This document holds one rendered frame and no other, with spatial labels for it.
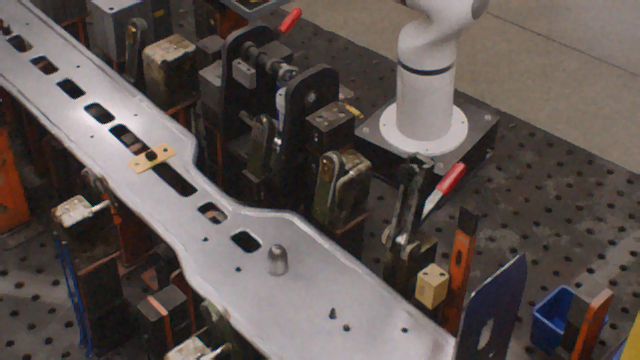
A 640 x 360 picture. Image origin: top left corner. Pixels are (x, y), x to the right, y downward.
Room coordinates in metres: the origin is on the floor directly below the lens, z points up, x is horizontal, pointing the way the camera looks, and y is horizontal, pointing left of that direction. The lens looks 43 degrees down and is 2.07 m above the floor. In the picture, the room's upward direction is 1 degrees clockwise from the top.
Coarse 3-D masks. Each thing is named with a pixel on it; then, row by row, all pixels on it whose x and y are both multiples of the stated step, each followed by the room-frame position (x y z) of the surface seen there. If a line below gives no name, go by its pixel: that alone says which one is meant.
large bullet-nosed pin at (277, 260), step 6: (276, 246) 0.95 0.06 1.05; (282, 246) 0.95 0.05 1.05; (270, 252) 0.94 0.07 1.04; (276, 252) 0.94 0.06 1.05; (282, 252) 0.94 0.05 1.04; (270, 258) 0.94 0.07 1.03; (276, 258) 0.94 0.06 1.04; (282, 258) 0.94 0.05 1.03; (270, 264) 0.94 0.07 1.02; (276, 264) 0.93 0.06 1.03; (282, 264) 0.94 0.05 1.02; (270, 270) 0.94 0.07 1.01; (276, 270) 0.93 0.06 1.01; (282, 270) 0.94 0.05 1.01
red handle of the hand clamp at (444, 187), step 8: (456, 168) 1.03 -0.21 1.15; (464, 168) 1.03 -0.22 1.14; (448, 176) 1.02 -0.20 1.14; (456, 176) 1.02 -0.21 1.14; (440, 184) 1.01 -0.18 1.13; (448, 184) 1.01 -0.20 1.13; (440, 192) 1.00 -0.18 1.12; (448, 192) 1.00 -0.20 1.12; (432, 200) 0.99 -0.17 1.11; (440, 200) 1.00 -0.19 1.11; (424, 208) 0.99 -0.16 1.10; (432, 208) 0.98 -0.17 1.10; (424, 216) 0.97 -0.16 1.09; (400, 240) 0.95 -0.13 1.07
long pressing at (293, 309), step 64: (0, 0) 1.70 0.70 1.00; (0, 64) 1.47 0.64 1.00; (64, 64) 1.47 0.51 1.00; (64, 128) 1.27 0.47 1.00; (128, 128) 1.28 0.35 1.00; (128, 192) 1.11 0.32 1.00; (192, 256) 0.97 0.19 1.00; (256, 256) 0.97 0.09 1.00; (320, 256) 0.98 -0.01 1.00; (256, 320) 0.85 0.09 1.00; (320, 320) 0.85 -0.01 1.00; (384, 320) 0.85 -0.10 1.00
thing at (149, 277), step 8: (152, 168) 1.18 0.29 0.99; (160, 168) 1.19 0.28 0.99; (168, 168) 1.20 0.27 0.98; (160, 176) 1.18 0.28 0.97; (168, 176) 1.19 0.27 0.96; (176, 176) 1.21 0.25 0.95; (176, 184) 1.20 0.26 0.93; (152, 232) 1.19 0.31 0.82; (160, 240) 1.18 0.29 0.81; (152, 272) 1.19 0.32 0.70; (144, 280) 1.17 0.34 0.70; (152, 280) 1.17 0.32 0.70; (152, 288) 1.15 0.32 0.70
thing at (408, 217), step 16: (416, 160) 0.97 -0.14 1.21; (432, 160) 0.98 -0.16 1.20; (400, 176) 0.94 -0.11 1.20; (416, 176) 0.96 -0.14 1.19; (400, 192) 0.97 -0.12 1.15; (416, 192) 0.95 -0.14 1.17; (400, 208) 0.96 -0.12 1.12; (416, 208) 0.94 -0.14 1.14; (400, 224) 0.96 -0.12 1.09; (416, 224) 0.95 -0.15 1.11; (400, 256) 0.94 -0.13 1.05
